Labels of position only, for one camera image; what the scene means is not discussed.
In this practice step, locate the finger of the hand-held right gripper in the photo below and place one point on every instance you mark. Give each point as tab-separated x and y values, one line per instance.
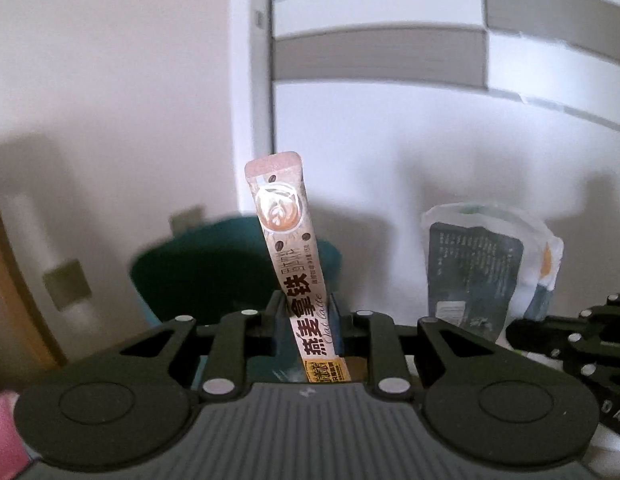
550	336

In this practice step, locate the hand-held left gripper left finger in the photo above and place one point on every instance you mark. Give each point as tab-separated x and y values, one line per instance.
279	332

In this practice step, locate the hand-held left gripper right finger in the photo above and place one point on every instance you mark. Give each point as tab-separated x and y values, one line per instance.
338	327

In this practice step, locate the beige coffee stick sachet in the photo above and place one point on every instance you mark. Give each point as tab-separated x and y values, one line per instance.
302	280

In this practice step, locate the teal trash bin deer print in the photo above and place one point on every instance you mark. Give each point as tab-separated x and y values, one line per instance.
210	270

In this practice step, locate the white dark snack bag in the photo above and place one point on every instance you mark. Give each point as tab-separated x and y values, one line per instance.
470	280

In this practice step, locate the wooden bed headboard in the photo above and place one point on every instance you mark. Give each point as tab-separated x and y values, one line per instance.
20	285

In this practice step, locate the pink blanket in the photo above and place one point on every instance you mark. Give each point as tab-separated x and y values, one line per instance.
5	435

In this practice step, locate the beige wall socket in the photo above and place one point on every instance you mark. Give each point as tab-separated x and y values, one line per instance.
187	220
67	285

